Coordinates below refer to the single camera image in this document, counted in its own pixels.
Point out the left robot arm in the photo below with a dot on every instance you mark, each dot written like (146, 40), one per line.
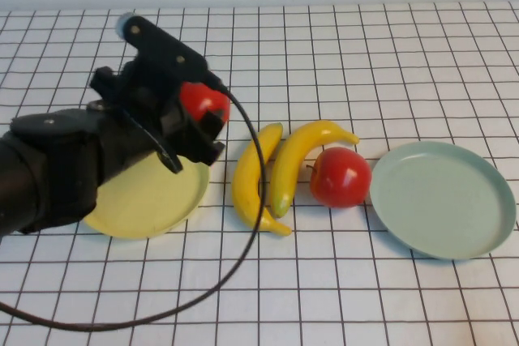
(48, 176)

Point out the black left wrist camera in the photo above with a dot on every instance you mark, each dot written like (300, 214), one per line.
(162, 44)

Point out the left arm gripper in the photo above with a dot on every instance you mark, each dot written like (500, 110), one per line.
(162, 119)

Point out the red apple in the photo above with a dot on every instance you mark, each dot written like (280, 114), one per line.
(198, 101)
(340, 178)

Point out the light teal round plate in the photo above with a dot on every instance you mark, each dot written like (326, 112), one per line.
(442, 200)

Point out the white grid-patterned tablecloth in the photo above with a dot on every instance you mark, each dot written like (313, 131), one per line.
(365, 58)

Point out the yellow round plate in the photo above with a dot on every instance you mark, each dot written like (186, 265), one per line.
(154, 200)

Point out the yellow banana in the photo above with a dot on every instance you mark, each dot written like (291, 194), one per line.
(245, 184)
(288, 167)

